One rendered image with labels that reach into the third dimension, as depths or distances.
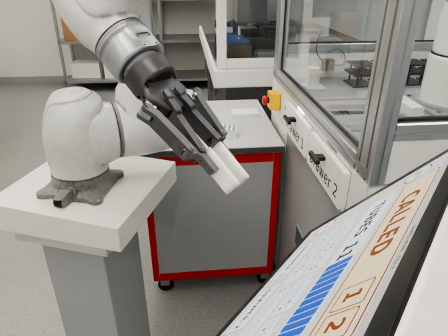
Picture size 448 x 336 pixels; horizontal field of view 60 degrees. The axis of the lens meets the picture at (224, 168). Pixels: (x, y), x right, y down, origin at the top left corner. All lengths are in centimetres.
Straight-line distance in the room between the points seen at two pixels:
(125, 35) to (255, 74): 160
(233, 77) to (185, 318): 124
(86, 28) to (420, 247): 52
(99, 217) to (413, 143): 76
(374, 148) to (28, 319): 165
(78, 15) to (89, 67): 467
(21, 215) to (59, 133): 24
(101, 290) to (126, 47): 80
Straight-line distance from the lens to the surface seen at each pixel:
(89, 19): 64
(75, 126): 101
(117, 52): 61
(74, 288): 129
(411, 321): 27
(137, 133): 105
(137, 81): 60
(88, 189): 109
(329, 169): 111
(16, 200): 116
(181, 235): 174
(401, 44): 85
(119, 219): 101
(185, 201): 164
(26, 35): 586
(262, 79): 219
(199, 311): 188
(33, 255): 240
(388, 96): 87
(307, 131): 129
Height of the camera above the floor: 138
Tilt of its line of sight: 27 degrees down
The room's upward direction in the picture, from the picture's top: straight up
